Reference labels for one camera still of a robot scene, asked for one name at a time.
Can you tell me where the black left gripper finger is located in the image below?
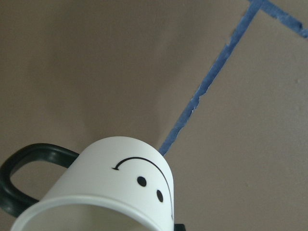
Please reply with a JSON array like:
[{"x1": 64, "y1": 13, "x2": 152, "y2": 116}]
[{"x1": 174, "y1": 224, "x2": 186, "y2": 231}]

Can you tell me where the white smiley face mug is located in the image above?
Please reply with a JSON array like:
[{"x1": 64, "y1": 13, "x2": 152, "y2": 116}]
[{"x1": 0, "y1": 137, "x2": 175, "y2": 231}]

